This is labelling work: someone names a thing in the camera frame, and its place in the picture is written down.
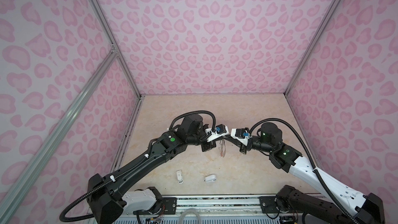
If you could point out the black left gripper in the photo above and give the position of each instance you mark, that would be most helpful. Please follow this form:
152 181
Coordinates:
209 145

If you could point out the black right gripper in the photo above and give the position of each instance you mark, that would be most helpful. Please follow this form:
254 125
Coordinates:
243 148

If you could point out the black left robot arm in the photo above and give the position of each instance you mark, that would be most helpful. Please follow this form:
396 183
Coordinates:
106 204

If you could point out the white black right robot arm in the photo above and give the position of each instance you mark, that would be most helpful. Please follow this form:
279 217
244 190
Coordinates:
341 205

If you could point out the white stapler right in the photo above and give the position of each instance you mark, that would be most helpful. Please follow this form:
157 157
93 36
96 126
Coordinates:
210 178

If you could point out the white stapler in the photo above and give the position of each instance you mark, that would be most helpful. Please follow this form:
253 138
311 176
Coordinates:
179 176
210 178

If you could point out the white stapler left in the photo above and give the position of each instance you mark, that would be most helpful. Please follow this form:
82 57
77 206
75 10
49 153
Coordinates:
179 176

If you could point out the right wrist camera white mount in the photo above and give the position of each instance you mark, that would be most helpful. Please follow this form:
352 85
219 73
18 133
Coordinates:
242 135

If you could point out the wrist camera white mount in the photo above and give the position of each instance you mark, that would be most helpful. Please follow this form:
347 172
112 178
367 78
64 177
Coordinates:
242 135
219 131

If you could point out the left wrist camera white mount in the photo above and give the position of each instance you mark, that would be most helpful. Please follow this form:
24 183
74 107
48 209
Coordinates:
219 131

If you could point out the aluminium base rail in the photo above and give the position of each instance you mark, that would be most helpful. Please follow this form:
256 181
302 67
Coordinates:
219 209

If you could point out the aluminium corner frame post right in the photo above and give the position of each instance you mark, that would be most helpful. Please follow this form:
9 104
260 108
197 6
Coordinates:
325 21

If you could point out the aluminium frame post left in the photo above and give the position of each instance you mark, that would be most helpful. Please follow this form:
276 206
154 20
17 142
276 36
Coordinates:
104 23

